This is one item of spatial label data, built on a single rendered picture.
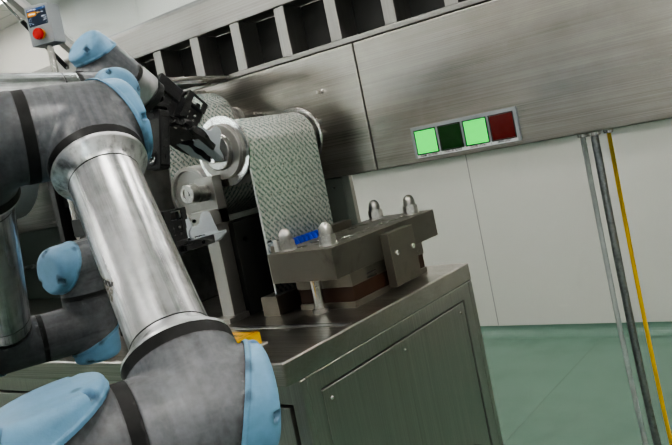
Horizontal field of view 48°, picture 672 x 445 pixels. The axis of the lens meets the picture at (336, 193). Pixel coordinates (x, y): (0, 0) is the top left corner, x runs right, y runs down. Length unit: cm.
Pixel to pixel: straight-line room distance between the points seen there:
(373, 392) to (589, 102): 68
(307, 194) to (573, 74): 61
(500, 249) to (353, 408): 298
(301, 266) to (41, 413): 86
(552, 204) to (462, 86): 252
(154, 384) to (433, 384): 94
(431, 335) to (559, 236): 260
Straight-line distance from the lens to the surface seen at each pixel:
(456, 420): 166
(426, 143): 167
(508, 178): 416
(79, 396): 68
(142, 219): 84
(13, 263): 109
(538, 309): 427
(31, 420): 68
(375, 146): 174
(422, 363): 154
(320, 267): 143
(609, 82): 152
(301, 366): 123
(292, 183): 164
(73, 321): 124
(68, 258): 122
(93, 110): 94
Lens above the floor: 121
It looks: 3 degrees down
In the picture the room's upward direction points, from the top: 12 degrees counter-clockwise
